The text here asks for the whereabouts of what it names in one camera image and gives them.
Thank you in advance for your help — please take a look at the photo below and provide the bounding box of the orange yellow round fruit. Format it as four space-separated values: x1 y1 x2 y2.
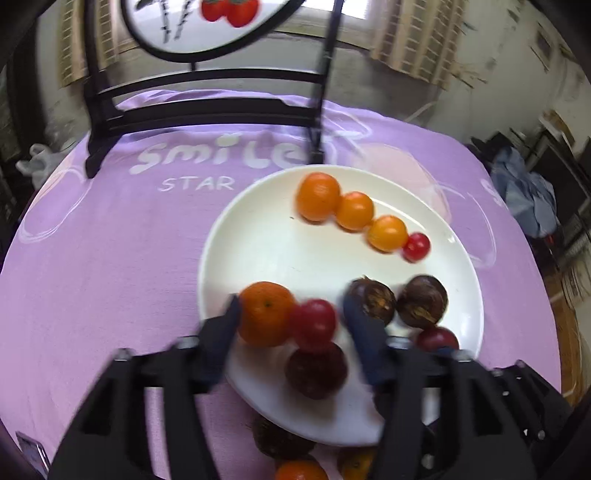
337 447 377 480

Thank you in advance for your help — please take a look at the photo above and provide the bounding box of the large brown water chestnut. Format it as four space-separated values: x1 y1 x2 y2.
397 275 449 329

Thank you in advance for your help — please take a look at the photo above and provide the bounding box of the orange mandarin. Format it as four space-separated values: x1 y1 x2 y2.
274 458 329 480
238 281 297 348
295 172 341 223

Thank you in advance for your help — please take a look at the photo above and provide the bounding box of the red tomato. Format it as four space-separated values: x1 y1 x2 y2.
402 232 431 263
290 299 338 352

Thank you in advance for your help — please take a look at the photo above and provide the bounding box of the smartphone at table edge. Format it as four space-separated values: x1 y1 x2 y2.
16 432 50 479

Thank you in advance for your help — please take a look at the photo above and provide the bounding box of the dark purple plum right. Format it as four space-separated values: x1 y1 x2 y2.
415 326 460 352

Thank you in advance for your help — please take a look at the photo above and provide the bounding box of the dark purple plum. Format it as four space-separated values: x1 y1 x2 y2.
284 343 349 400
415 326 460 352

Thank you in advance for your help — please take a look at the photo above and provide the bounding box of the dark purple plum left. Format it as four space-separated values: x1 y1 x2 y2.
284 343 349 400

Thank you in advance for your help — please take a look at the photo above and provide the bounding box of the dark water chestnut on plate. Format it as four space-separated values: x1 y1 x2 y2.
348 277 397 325

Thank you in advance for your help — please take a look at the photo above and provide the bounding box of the water chestnut beside plate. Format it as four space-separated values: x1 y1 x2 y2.
252 416 315 460

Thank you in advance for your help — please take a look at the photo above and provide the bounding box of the purple printed tablecloth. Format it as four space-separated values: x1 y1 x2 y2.
1 104 561 454

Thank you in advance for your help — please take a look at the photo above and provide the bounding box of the small orange kumquat on plate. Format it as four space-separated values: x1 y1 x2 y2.
335 191 375 232

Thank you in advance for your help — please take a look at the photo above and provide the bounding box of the blue cloth bag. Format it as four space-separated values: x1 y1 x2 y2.
490 147 559 239

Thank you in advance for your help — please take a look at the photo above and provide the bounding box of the white oval plate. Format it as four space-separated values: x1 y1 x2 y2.
197 165 484 446

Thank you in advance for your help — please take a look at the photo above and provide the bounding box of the white plastic bag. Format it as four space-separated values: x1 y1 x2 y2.
16 138 76 178

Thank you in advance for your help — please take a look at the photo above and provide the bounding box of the beige checked curtain left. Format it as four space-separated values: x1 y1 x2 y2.
59 0 139 89

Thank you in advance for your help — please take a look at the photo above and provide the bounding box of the beige checked curtain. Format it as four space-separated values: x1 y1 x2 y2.
370 0 469 90
59 0 139 89

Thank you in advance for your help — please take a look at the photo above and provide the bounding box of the beige checked curtain right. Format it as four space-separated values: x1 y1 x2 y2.
370 0 469 90

